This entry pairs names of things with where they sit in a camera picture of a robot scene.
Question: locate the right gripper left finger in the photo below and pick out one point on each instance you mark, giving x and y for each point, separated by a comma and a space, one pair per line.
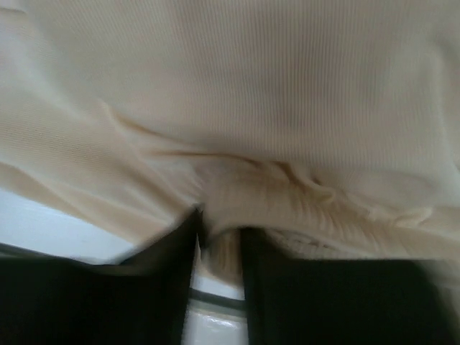
140, 300

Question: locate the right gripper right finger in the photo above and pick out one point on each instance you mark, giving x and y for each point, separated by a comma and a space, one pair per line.
325, 301

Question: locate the beige trousers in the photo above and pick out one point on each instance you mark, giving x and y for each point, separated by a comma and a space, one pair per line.
333, 125

